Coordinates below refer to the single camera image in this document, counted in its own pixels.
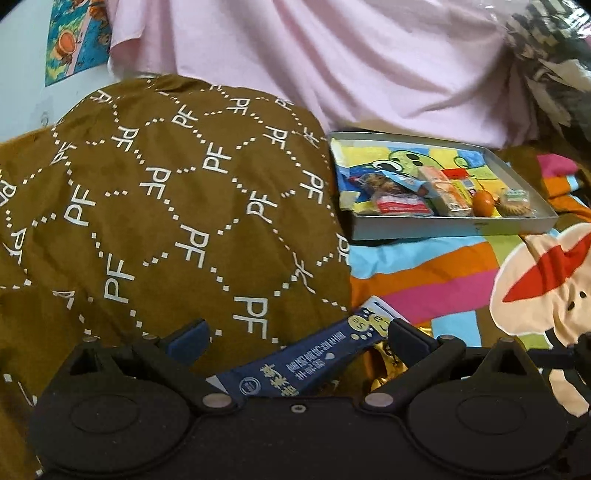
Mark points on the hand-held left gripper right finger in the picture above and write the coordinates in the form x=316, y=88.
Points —
x=408, y=339

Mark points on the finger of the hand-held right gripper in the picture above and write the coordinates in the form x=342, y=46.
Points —
x=563, y=360

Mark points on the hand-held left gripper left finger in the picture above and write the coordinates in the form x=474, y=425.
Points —
x=187, y=339

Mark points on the dark blue stick packet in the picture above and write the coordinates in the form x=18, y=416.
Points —
x=295, y=360

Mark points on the grey box tray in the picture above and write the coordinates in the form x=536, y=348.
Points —
x=438, y=228

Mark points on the clear cookie packet red label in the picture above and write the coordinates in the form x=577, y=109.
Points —
x=401, y=205

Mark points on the orange biscuit packet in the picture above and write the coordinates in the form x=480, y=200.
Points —
x=445, y=194

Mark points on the tangerine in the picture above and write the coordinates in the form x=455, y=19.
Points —
x=484, y=204

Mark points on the light blue snack packet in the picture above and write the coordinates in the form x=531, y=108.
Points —
x=415, y=184

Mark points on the round cookie packet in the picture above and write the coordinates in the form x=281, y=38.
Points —
x=515, y=205

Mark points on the yellow green snack packet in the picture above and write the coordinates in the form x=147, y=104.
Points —
x=471, y=187

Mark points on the gold foil snack packet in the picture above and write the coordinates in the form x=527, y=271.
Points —
x=385, y=364

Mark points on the colourful printed blanket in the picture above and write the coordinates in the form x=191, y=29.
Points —
x=415, y=272

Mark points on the cartoon printed tray liner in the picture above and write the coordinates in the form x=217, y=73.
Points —
x=369, y=157

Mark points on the clear bag of clothes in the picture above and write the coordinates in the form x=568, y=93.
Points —
x=554, y=69

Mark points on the pink hanging sheet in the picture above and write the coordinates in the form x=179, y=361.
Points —
x=323, y=60

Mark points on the cartoon wall poster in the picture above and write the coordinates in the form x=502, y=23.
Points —
x=74, y=41

